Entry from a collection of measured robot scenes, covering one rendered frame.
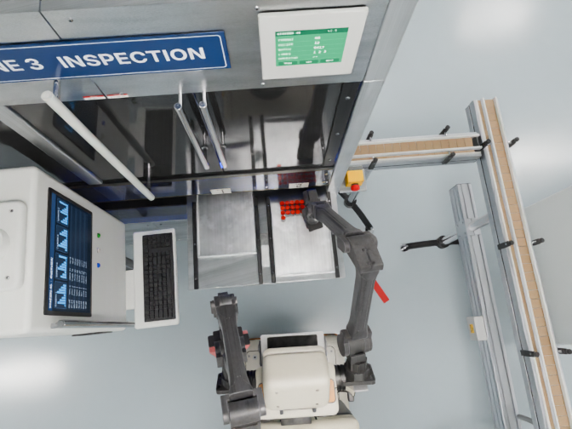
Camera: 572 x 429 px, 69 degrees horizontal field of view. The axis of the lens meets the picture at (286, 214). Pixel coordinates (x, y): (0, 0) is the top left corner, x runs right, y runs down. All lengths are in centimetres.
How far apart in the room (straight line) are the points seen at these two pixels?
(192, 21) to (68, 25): 23
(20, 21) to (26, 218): 63
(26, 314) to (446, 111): 288
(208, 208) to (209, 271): 30
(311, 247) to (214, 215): 47
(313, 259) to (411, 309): 114
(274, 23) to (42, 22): 44
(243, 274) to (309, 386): 69
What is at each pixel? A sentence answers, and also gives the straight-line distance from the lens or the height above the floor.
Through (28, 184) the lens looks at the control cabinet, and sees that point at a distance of 147.
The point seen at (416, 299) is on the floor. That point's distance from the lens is 287.
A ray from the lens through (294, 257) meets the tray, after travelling 187.
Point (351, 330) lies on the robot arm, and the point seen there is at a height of 131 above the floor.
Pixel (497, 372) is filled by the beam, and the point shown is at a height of 55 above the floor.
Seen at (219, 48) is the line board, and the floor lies 197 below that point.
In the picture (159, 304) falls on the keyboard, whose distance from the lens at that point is 199.
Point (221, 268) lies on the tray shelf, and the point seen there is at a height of 88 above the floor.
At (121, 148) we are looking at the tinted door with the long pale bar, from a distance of 145.
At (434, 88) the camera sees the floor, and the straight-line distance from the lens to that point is 342.
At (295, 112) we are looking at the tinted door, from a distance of 124.
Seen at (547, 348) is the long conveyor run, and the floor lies 93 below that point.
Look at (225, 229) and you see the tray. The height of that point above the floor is 88.
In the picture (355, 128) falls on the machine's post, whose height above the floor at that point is 153.
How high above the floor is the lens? 273
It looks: 75 degrees down
